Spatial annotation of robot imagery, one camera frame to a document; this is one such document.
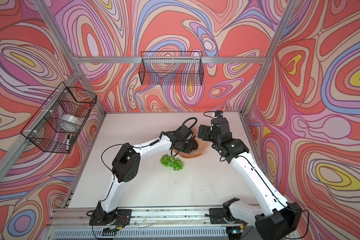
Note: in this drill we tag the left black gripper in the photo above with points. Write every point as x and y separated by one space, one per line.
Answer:
190 148

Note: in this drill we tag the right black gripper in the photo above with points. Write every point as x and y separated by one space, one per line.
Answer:
207 129

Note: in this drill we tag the green fake grape bunch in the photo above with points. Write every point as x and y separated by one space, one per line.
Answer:
172 162

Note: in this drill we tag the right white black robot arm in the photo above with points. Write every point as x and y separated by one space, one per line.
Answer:
276 217

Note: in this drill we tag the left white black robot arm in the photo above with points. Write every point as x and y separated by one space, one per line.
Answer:
125 167

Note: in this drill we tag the pink faceted fruit bowl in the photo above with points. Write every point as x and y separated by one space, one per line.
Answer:
202 146

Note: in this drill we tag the black marker pen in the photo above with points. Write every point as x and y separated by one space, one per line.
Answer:
68 144

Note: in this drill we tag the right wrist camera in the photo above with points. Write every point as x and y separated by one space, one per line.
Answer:
218 114

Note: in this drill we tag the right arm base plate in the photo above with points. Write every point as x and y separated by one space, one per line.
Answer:
223 216

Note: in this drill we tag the back black wire basket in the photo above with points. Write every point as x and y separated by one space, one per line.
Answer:
171 68

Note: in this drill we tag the black wire basket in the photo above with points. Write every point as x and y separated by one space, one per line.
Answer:
45 133
171 68

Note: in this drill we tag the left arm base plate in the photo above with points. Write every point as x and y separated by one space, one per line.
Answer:
121 217

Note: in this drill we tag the left black wire basket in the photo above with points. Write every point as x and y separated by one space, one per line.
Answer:
45 133

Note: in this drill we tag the aluminium front rail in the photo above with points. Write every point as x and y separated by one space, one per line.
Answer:
146 223

